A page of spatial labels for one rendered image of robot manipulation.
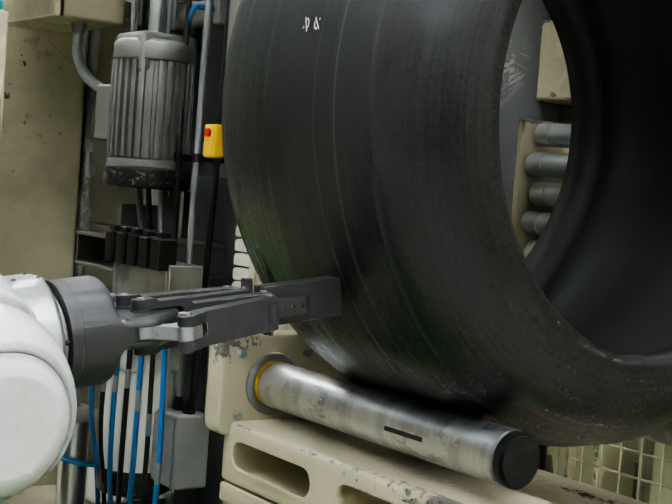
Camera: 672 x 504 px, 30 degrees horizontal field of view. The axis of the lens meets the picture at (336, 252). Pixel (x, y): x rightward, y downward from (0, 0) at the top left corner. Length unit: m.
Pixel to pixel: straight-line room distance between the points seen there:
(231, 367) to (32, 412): 0.61
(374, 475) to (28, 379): 0.49
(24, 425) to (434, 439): 0.47
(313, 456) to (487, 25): 0.41
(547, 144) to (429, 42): 0.73
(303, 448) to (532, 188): 0.62
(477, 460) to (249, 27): 0.39
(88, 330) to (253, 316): 0.12
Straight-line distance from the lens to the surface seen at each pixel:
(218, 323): 0.86
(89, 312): 0.84
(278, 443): 1.15
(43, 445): 0.61
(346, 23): 0.93
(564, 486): 1.34
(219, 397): 1.20
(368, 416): 1.07
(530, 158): 1.60
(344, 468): 1.07
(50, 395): 0.61
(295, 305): 0.93
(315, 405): 1.13
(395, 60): 0.89
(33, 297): 0.82
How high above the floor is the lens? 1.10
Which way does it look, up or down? 3 degrees down
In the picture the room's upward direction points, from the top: 4 degrees clockwise
